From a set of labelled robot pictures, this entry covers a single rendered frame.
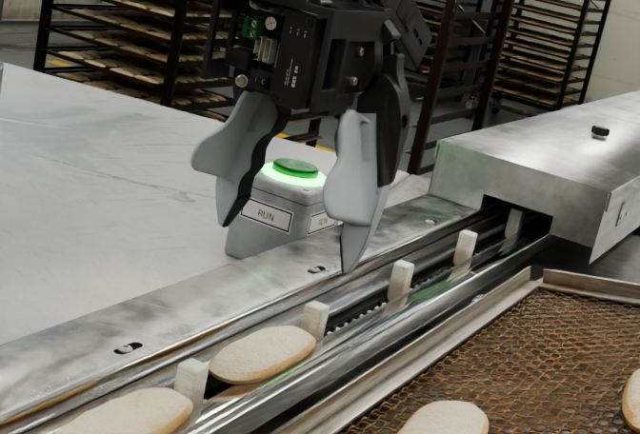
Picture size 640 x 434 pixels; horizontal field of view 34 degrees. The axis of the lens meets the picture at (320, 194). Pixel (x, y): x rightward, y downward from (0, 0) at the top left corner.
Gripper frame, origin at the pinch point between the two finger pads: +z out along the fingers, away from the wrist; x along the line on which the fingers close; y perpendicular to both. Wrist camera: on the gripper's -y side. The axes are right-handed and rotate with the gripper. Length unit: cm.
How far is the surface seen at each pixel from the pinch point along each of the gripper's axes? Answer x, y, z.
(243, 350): -0.4, 2.4, 7.4
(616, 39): -141, -700, 32
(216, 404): 1.5, 7.6, 8.3
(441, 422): 14.7, 10.3, 2.6
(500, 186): -1.8, -45.2, 4.2
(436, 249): -2.2, -32.2, 8.5
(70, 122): -52, -41, 11
